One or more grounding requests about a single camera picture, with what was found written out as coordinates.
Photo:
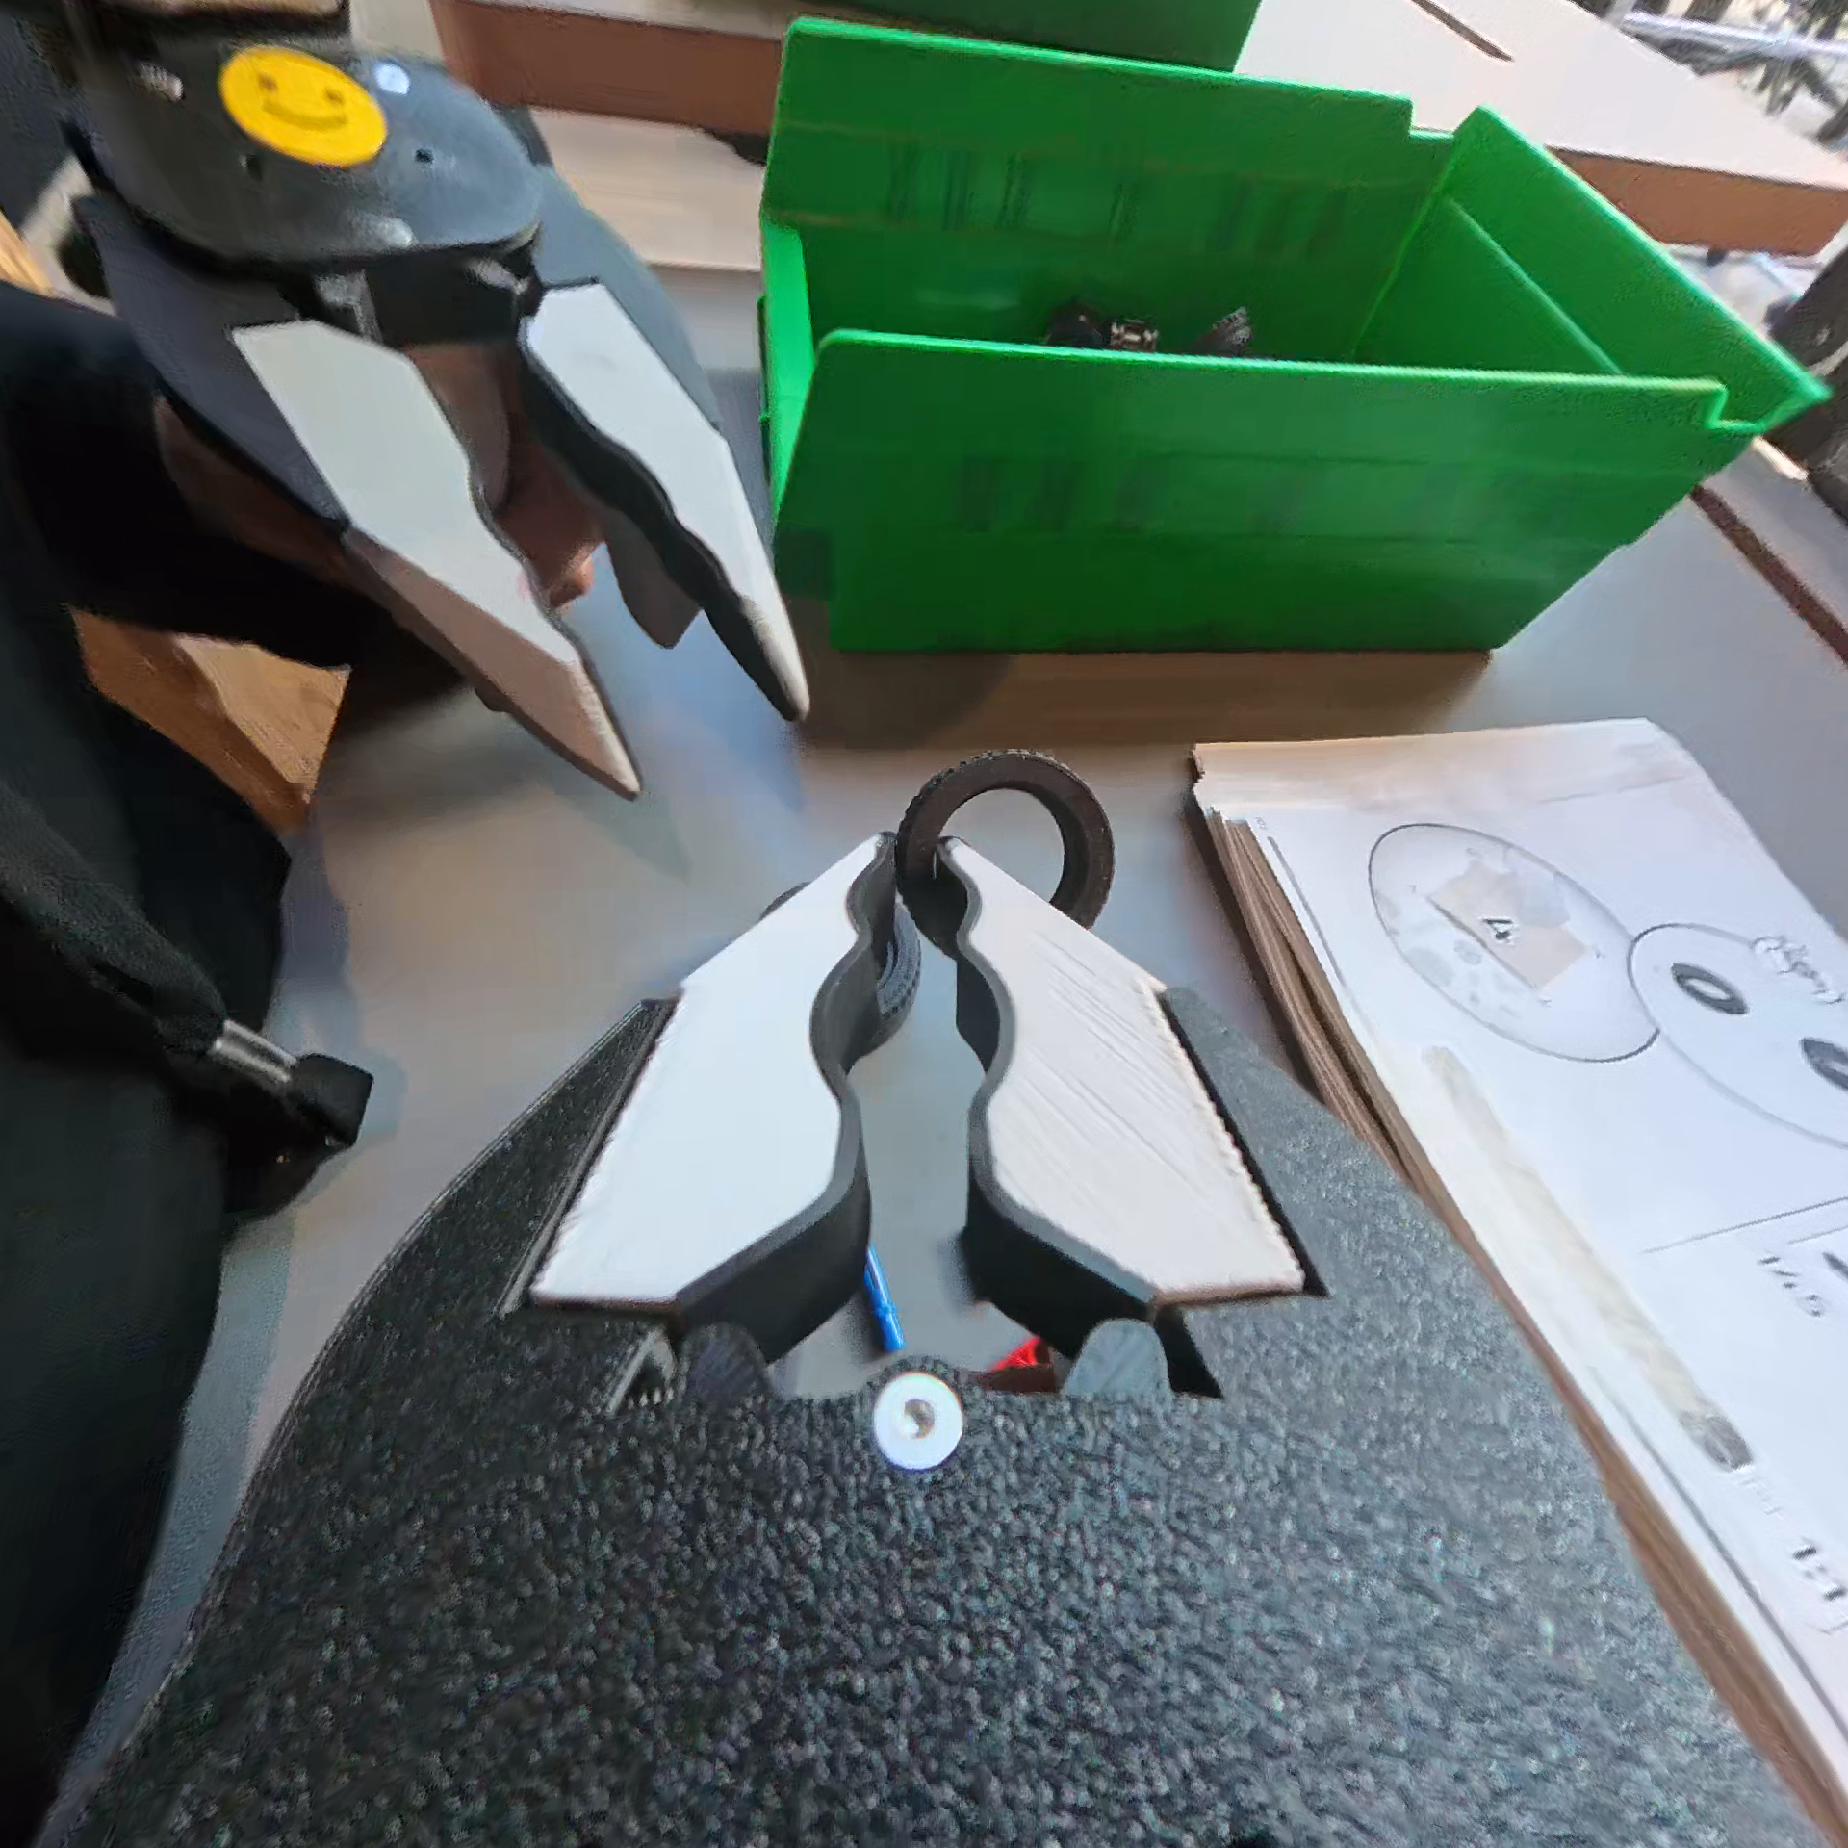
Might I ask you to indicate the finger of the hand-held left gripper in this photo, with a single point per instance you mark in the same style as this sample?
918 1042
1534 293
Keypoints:
390 475
650 419

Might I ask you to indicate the wooden-edged table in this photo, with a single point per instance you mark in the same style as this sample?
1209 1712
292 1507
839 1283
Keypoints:
1589 129

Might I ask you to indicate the small blue brick pin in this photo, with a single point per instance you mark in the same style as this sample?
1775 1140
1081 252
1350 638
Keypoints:
882 1299

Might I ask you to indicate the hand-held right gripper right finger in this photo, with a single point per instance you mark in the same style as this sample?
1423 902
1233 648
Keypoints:
1126 1140

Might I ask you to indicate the red angled brick beam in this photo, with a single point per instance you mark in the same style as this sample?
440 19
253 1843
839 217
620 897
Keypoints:
1028 1353

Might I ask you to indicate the pile of brick parts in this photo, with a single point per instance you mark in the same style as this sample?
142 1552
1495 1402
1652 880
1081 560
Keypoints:
1126 327

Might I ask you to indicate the grey desk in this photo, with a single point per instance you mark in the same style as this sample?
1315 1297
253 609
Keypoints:
577 807

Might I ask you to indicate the green plastic bin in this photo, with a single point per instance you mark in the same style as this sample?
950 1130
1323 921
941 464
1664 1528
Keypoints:
1155 503
1067 29

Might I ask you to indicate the open instruction booklet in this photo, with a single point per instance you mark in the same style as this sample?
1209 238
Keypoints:
1589 1155

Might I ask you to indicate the person's left hand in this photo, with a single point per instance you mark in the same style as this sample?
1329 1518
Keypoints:
536 490

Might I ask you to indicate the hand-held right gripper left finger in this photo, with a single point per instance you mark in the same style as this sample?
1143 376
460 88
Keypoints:
694 1140

